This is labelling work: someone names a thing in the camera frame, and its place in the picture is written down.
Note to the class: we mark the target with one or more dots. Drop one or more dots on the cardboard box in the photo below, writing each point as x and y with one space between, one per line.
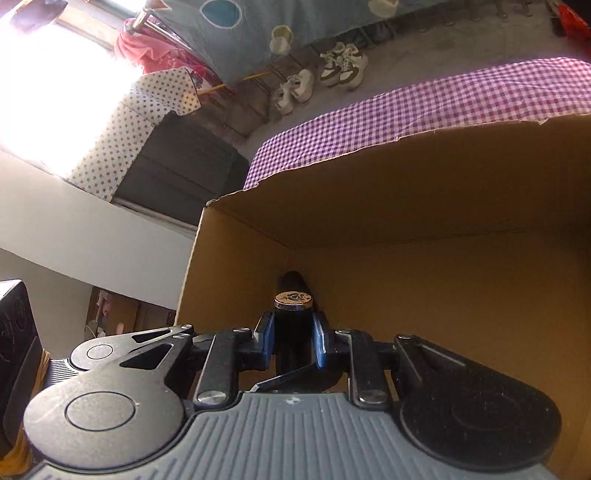
415 277

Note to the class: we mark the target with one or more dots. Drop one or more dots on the yellow stick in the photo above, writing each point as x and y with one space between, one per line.
235 81

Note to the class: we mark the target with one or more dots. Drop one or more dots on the dark cabinet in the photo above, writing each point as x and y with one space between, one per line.
184 170

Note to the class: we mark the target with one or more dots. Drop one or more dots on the star print cloth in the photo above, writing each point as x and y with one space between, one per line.
120 138

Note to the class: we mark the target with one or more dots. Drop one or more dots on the pink cloth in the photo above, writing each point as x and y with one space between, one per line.
152 55

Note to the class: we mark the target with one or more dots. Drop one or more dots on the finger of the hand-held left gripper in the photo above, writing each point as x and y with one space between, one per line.
181 330

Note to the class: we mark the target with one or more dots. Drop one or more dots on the red item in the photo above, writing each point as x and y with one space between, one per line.
570 18

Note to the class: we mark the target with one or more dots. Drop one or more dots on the dark hanging garment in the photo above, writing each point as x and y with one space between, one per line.
37 14

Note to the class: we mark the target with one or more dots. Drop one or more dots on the black tube with gold cap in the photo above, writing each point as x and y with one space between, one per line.
293 332

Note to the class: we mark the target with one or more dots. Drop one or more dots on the blue dotted bedsheet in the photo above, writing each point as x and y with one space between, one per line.
323 18

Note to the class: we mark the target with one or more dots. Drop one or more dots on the metal pole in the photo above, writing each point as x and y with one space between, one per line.
141 18

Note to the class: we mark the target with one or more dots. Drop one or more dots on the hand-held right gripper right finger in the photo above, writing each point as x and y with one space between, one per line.
319 341

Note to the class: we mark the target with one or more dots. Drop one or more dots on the white and brown sneaker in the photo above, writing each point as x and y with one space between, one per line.
354 69
331 67

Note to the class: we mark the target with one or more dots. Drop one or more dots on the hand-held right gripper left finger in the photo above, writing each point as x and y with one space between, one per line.
270 339

